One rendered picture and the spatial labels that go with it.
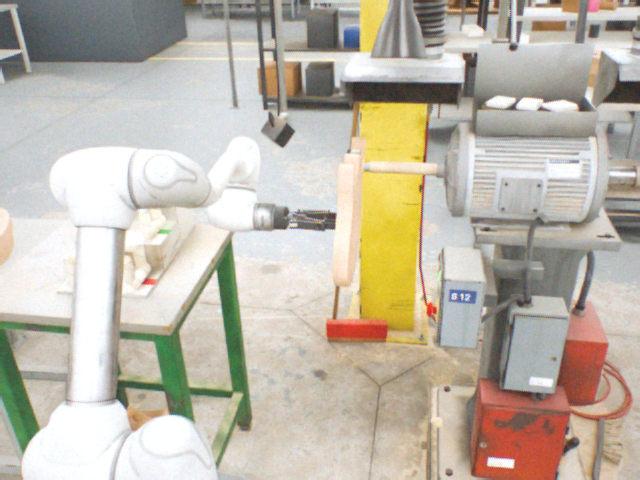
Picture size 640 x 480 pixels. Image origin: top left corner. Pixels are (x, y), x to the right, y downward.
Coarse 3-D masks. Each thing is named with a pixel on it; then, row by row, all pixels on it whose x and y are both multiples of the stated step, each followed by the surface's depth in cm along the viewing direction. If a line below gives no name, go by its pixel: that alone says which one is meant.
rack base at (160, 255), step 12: (132, 228) 186; (168, 228) 185; (132, 240) 179; (156, 240) 178; (168, 240) 182; (132, 252) 178; (156, 252) 177; (168, 252) 183; (156, 264) 179; (168, 264) 183
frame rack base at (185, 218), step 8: (168, 208) 188; (176, 208) 188; (184, 208) 195; (192, 208) 203; (136, 216) 191; (168, 216) 189; (176, 216) 189; (184, 216) 195; (192, 216) 203; (184, 224) 196; (192, 224) 204; (184, 232) 196; (184, 240) 197
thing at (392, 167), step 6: (372, 162) 163; (378, 162) 163; (384, 162) 163; (390, 162) 163; (396, 162) 162; (402, 162) 162; (408, 162) 162; (414, 162) 162; (420, 162) 162; (372, 168) 163; (378, 168) 162; (384, 168) 162; (390, 168) 162; (396, 168) 162; (402, 168) 161; (408, 168) 161; (414, 168) 161; (420, 168) 161; (426, 168) 160; (432, 168) 160; (426, 174) 162; (432, 174) 161
